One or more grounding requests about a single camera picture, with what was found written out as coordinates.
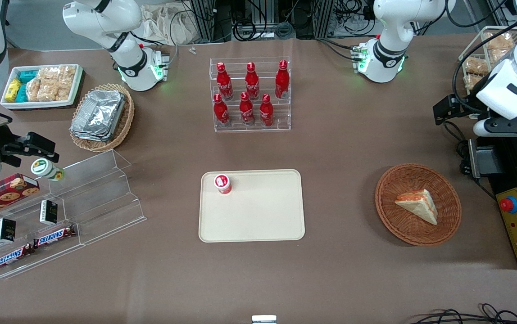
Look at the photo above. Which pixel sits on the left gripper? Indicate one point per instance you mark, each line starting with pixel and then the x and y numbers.
pixel 464 102

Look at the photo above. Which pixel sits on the triangular sandwich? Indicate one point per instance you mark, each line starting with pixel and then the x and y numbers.
pixel 418 204

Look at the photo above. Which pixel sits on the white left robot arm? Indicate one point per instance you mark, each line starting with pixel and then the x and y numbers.
pixel 389 36

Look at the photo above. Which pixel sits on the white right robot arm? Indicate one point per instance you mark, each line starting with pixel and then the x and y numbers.
pixel 119 27

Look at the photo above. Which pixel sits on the light wicker basket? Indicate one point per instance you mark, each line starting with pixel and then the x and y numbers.
pixel 125 123

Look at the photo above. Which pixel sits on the brown wicker basket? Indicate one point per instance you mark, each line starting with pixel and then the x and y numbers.
pixel 398 225

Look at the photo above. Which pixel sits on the beige plastic tray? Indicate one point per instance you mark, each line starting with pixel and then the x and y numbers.
pixel 258 211

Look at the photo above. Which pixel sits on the green lidded drink cup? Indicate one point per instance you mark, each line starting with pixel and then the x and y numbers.
pixel 44 168

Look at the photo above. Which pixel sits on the bagged fried bread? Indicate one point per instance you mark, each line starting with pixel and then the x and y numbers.
pixel 472 82
pixel 475 66
pixel 499 41

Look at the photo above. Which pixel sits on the white plastic snack bin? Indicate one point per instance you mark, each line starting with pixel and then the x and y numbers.
pixel 38 105

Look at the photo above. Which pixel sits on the teal snack packet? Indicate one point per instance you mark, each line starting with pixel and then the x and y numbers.
pixel 28 75
pixel 21 93

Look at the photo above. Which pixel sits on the red plaid cookie box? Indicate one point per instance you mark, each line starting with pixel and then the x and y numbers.
pixel 2 195

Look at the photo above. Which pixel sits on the bagged rice crackers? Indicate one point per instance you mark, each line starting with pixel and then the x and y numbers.
pixel 60 78
pixel 34 90

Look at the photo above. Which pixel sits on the yellow snack packet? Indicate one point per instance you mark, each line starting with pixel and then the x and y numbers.
pixel 12 89

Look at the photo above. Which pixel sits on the small black carton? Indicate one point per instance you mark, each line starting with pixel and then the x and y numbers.
pixel 48 212
pixel 5 230

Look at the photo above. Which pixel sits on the stack of foil trays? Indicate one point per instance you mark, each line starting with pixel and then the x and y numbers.
pixel 98 114

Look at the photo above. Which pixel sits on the clear acrylic step display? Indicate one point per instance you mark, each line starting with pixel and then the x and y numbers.
pixel 101 198

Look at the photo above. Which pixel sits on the black machine housing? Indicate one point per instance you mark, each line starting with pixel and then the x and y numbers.
pixel 506 180

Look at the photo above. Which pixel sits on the Snickers chocolate bar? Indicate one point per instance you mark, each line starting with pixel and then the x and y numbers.
pixel 13 257
pixel 55 236

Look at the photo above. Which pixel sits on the red emergency stop button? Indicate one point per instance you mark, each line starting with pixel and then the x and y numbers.
pixel 509 204

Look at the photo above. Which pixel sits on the clear acrylic bottle rack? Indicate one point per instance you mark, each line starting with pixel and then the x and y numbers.
pixel 281 114

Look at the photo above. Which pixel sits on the red cola bottle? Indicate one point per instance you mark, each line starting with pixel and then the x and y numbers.
pixel 224 83
pixel 247 111
pixel 282 81
pixel 221 112
pixel 266 112
pixel 252 83

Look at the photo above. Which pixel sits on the white cloth bag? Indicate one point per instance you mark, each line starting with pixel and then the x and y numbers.
pixel 164 22

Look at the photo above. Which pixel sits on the red white yogurt cup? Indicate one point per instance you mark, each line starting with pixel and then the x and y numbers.
pixel 223 183

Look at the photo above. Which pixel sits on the small white block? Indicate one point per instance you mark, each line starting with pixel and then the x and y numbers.
pixel 264 319

